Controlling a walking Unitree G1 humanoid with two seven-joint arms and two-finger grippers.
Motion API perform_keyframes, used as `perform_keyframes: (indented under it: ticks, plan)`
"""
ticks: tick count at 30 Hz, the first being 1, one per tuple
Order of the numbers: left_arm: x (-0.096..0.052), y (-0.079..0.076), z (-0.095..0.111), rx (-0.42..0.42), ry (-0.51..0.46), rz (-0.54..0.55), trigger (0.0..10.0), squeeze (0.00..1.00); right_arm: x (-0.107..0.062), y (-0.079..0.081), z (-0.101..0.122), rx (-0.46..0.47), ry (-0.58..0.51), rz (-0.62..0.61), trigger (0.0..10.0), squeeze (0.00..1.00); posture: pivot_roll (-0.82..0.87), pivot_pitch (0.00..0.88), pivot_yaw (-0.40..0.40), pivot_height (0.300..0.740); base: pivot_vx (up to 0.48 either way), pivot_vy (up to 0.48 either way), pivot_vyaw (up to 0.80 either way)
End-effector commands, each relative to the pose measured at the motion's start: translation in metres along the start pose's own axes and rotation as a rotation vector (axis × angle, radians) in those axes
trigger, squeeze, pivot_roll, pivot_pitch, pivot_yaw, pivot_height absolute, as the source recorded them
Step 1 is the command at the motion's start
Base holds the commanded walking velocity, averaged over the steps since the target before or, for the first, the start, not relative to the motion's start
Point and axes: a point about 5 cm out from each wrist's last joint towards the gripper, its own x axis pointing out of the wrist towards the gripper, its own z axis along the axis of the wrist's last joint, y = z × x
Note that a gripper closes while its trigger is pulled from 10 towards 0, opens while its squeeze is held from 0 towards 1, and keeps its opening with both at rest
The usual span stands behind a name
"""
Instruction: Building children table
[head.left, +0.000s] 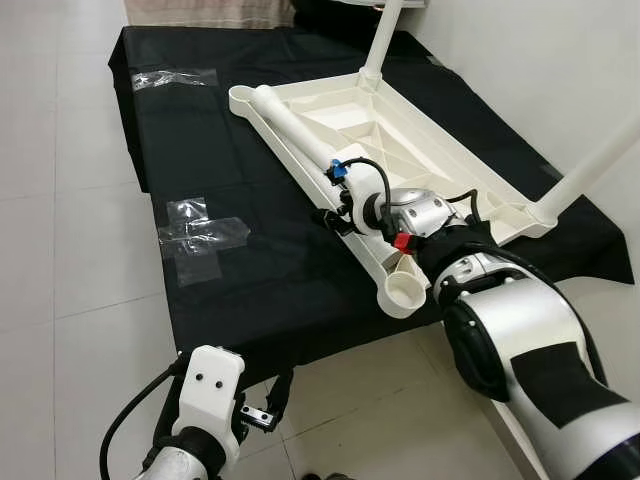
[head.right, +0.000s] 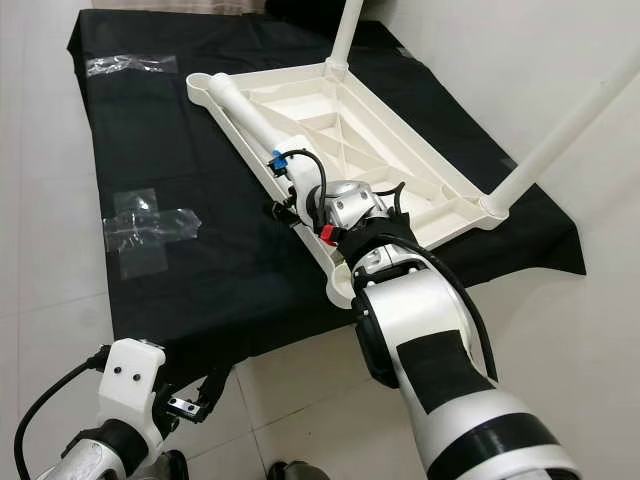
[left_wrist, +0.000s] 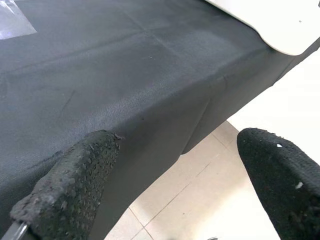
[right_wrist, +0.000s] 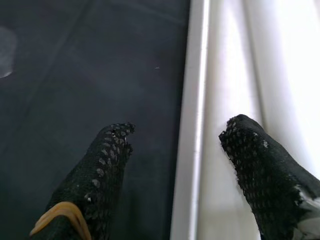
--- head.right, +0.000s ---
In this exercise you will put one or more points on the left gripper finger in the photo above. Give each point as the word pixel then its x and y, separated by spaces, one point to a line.
pixel 215 385

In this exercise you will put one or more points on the white plastic table leg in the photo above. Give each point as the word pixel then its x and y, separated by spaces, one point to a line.
pixel 250 115
pixel 560 130
pixel 345 30

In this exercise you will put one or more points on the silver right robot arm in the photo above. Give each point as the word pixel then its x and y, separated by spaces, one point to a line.
pixel 430 330

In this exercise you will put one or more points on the white plastic children table top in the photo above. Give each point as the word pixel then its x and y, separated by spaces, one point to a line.
pixel 390 150

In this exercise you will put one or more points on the dark robot left foot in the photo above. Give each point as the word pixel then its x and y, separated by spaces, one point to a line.
pixel 170 467

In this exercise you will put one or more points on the dark robot foot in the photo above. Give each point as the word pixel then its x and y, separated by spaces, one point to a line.
pixel 298 471
pixel 170 467

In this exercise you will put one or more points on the black table cloth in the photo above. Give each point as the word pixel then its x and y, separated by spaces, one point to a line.
pixel 210 300

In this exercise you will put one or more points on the dark robot right foot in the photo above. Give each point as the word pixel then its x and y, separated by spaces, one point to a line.
pixel 298 471

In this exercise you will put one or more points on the clear tape patch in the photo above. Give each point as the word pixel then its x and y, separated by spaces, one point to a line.
pixel 130 66
pixel 150 228

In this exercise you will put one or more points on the grey tape strip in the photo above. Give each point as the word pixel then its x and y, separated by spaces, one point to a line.
pixel 506 162

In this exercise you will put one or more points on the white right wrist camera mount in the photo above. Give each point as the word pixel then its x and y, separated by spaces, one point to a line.
pixel 305 180

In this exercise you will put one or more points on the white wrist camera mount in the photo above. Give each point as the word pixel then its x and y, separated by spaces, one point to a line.
pixel 305 180
pixel 130 375

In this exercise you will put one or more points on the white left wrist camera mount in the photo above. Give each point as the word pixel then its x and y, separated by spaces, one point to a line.
pixel 130 375

